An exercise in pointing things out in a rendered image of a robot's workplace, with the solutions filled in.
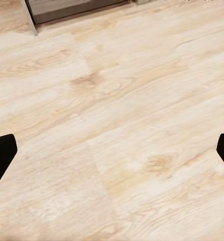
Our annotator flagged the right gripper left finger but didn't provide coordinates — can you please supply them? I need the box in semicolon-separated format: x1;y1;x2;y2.
0;134;18;180

